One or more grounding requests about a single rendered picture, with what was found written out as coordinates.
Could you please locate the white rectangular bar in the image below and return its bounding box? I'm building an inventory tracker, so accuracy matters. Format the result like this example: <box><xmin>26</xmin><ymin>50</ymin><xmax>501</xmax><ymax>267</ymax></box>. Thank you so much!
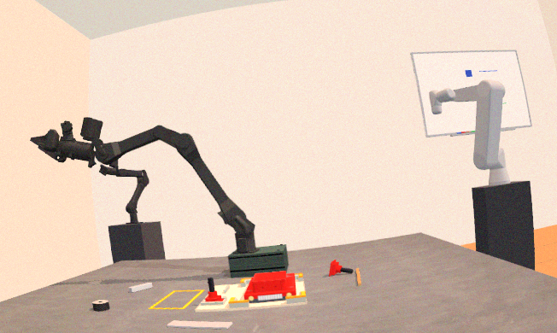
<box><xmin>129</xmin><ymin>283</ymin><xmax>152</xmax><ymax>293</ymax></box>

